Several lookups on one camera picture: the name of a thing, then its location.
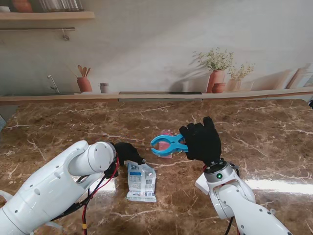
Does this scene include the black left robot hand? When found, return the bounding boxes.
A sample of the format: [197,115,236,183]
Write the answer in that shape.
[113,142,147,165]

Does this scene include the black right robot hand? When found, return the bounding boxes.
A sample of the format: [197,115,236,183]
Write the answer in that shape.
[179,117,223,166]

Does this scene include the white and blue salt bag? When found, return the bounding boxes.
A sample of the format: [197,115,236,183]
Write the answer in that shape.
[126,161,157,203]

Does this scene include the blue plastic bag clip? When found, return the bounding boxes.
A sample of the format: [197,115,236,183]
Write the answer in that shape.
[150,134,190,157]

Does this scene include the clear bottle with pink seasoning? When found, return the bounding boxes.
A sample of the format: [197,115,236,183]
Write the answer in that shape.
[158,129,175,159]

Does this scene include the white square bottle cap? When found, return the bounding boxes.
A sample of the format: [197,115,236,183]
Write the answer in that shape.
[195,173,210,195]

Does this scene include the small terracotta pot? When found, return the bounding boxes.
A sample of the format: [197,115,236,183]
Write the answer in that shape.
[211,82,227,94]

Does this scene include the tall terracotta flower vase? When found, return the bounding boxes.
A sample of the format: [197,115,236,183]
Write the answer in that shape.
[192,47,234,94]

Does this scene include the terracotta utensil pot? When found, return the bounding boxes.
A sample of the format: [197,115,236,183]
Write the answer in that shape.
[77,65,93,93]

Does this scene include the wooden counter ledge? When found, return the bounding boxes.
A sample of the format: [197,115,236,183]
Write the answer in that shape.
[0,87,313,106]

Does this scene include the chrome faucet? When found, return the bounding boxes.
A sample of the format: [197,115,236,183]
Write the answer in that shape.
[47,74,61,94]

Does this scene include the wooden cutting boards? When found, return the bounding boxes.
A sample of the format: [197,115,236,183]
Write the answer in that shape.
[285,63,313,89]

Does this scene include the row of glass jars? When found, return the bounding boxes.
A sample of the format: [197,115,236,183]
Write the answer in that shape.
[38,0,85,12]

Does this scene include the terracotta jar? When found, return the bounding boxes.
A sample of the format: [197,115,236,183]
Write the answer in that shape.
[12,0,33,13]

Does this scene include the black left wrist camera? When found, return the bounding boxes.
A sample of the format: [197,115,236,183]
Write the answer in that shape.
[104,163,120,179]

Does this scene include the red black left arm cables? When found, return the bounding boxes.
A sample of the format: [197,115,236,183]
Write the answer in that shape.
[48,153,121,235]

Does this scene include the red black arm cables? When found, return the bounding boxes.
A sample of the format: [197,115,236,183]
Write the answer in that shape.
[48,153,121,235]
[202,163,242,235]

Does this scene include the red black right arm cables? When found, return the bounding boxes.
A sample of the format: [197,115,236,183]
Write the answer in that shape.
[202,163,242,235]

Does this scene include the white strap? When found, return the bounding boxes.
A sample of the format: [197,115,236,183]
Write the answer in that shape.
[0,189,64,233]

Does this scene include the metal hanging rail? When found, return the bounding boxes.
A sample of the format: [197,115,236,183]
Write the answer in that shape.
[0,26,76,41]

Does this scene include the wooden wall shelf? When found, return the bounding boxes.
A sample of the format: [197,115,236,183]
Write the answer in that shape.
[0,11,95,21]

